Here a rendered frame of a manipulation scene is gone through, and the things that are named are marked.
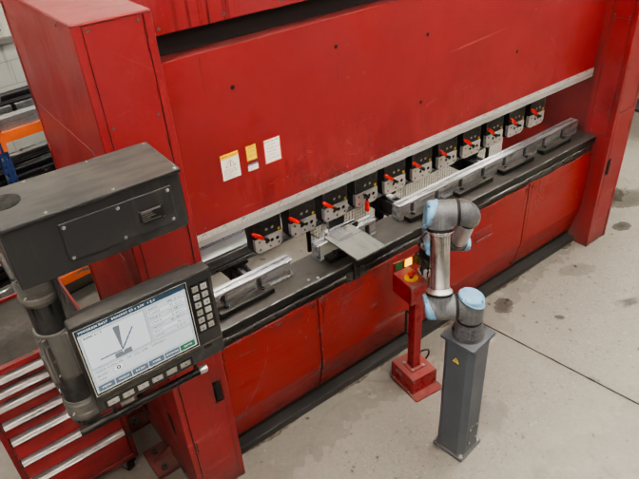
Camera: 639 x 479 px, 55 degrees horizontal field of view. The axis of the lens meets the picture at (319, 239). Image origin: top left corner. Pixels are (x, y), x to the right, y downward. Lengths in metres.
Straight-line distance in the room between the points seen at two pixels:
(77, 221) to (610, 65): 3.53
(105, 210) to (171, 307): 0.40
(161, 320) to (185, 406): 0.90
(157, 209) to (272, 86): 0.96
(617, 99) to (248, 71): 2.69
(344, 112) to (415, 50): 0.48
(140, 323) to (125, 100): 0.70
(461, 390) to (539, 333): 1.23
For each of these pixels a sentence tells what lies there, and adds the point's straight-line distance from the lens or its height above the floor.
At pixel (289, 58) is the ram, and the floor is 1.95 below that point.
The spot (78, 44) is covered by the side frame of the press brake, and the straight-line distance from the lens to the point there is 1.98.
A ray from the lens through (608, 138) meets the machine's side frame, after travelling 4.58.
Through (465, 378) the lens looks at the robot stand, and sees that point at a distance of 2.96.
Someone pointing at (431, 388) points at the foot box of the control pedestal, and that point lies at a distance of 3.68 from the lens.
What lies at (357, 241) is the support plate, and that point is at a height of 1.00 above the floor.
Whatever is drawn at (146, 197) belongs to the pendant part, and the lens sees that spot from 1.78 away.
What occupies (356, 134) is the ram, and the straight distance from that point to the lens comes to 2.95.
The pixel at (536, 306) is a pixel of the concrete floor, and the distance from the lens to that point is 4.34.
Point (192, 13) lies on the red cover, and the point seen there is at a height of 2.21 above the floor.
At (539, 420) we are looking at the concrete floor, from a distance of 3.64.
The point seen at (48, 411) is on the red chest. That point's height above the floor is 0.67.
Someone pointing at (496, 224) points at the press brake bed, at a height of 0.59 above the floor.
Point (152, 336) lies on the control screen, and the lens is 2.00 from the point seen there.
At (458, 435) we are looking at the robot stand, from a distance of 3.27.
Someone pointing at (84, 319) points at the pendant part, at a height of 1.60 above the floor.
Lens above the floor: 2.73
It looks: 34 degrees down
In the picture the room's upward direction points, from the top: 4 degrees counter-clockwise
